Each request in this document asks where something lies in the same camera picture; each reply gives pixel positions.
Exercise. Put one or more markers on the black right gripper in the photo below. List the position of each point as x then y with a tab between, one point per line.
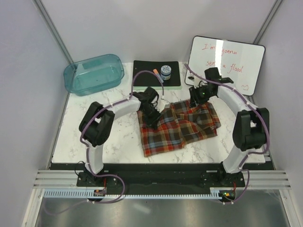
194	99

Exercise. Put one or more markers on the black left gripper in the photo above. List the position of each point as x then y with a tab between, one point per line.
153	121

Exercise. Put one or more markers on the plaid long sleeve shirt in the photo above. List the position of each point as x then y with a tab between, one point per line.
179	125

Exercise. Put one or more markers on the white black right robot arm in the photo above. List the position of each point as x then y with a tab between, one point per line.
251	129

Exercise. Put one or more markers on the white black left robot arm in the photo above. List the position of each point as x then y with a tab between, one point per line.
97	122

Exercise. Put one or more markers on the green mat under clipboard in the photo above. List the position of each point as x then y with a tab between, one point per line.
172	87

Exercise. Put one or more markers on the small blue white jar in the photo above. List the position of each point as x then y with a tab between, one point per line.
165	72

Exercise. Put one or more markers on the blue orange marker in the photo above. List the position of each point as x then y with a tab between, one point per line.
156	72

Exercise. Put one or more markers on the white dry-erase board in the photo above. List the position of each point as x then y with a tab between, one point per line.
239	61

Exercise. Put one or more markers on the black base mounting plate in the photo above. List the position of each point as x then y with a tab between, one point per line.
110	169

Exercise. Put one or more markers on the teal plastic bin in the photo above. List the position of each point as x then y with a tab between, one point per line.
93	75

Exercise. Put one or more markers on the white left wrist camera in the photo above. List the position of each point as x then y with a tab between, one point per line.
163	102

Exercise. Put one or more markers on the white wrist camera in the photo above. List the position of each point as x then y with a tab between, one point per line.
190	77
163	102

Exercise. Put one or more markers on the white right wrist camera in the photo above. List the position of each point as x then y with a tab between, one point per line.
190	77

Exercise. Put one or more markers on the aluminium frame rail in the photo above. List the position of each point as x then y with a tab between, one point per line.
255	179

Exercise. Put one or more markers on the white slotted cable duct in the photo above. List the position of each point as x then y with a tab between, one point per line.
94	194

